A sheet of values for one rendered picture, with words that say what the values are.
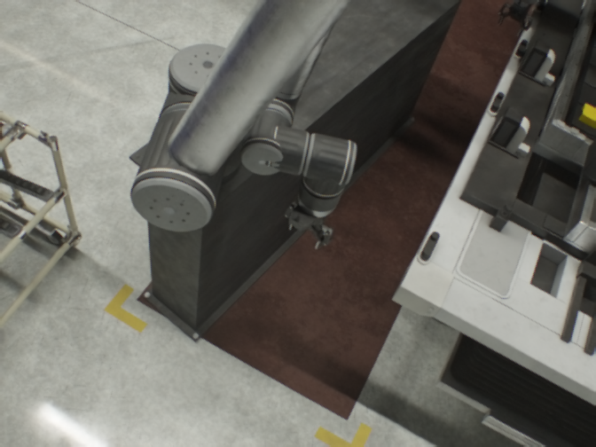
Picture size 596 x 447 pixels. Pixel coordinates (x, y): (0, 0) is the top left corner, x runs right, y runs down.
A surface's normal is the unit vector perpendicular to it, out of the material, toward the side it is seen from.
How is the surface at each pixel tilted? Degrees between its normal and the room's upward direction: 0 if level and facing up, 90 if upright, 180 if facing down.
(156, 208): 90
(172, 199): 90
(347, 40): 0
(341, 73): 0
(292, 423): 0
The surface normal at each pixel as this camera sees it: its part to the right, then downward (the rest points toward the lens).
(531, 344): 0.16, -0.55
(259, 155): -0.13, 0.81
